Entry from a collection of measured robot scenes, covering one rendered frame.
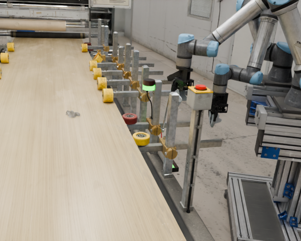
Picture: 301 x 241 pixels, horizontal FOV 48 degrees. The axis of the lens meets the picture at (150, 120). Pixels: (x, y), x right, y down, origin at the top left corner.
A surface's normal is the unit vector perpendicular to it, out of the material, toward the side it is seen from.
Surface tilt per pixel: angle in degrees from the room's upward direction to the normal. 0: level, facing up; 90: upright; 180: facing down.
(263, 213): 0
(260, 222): 0
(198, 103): 90
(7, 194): 0
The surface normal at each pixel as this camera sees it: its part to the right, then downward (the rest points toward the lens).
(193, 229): 0.06, -0.93
